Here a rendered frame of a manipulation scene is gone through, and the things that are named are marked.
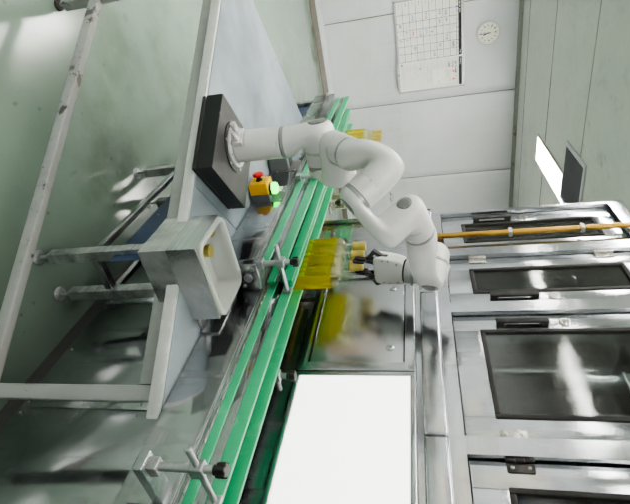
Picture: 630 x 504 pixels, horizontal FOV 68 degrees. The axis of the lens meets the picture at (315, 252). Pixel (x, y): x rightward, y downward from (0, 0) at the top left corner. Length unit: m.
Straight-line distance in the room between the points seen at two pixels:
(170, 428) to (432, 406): 0.63
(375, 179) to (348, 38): 6.09
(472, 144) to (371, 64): 1.92
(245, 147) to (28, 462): 1.06
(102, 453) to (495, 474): 1.00
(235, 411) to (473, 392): 0.63
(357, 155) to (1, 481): 1.26
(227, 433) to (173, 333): 0.29
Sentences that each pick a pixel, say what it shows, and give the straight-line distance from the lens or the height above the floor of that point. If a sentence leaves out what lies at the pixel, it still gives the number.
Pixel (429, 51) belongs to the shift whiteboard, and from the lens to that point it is 7.16.
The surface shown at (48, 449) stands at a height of 0.31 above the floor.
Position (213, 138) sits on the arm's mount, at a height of 0.80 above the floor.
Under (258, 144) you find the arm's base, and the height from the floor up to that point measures 0.91.
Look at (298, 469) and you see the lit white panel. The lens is 1.20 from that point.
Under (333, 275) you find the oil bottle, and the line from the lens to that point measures 1.47.
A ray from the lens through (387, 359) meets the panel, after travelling 1.38.
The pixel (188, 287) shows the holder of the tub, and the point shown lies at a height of 0.77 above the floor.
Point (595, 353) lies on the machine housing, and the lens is 1.52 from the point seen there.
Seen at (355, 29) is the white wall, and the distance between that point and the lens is 7.15.
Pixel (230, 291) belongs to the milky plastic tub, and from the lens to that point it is 1.34.
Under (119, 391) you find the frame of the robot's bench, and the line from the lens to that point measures 1.31.
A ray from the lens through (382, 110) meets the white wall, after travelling 7.36.
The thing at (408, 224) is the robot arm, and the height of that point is 1.33.
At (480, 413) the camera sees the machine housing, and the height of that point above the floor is 1.48.
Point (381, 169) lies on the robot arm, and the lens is 1.14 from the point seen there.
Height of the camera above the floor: 1.37
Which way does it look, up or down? 13 degrees down
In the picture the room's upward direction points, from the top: 87 degrees clockwise
